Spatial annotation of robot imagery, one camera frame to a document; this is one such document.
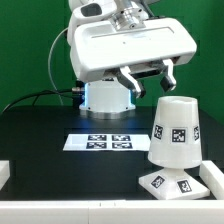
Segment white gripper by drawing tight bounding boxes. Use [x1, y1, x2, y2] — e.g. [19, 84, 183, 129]
[70, 18, 197, 98]

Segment white lamp shade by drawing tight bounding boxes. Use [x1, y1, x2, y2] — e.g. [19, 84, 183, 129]
[148, 96, 202, 169]

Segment white lamp base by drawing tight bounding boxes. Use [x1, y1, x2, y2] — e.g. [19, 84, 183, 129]
[139, 168, 210, 200]

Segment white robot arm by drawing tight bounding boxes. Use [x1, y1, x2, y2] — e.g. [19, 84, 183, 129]
[67, 0, 197, 119]

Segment white paper with tags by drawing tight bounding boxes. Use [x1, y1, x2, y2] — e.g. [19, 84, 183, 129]
[63, 134, 150, 151]

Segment black camera on stand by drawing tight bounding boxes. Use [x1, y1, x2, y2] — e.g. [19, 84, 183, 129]
[72, 80, 85, 94]

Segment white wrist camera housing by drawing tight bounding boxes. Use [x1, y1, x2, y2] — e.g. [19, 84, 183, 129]
[67, 0, 117, 45]

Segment grey camera cable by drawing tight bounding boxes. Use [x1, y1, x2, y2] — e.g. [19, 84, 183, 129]
[47, 27, 71, 107]

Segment black cables on table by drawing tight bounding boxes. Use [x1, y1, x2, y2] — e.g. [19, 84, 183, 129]
[1, 88, 81, 114]

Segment white left rail block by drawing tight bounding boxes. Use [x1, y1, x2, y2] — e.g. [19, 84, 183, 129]
[0, 160, 10, 190]

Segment white front rail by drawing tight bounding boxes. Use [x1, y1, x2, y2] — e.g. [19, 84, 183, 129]
[0, 200, 224, 224]

